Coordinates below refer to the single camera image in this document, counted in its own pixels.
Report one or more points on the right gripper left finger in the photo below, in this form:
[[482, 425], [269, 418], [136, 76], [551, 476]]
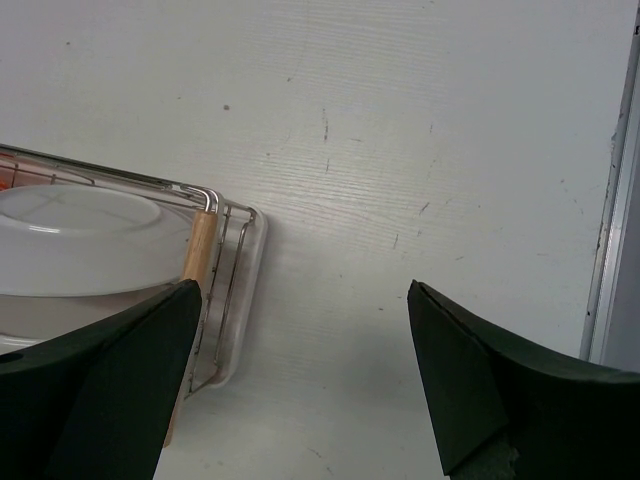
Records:
[[96, 403]]

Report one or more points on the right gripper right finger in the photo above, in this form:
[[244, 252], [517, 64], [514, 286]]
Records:
[[504, 407]]

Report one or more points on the white printed plate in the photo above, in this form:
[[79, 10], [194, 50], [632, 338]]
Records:
[[74, 241]]

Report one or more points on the white drip tray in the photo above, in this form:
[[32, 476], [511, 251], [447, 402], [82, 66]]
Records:
[[26, 321]]

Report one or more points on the aluminium rail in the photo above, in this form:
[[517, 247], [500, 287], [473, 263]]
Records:
[[614, 215]]

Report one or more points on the wire dish rack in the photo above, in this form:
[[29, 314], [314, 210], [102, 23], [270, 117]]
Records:
[[204, 206]]

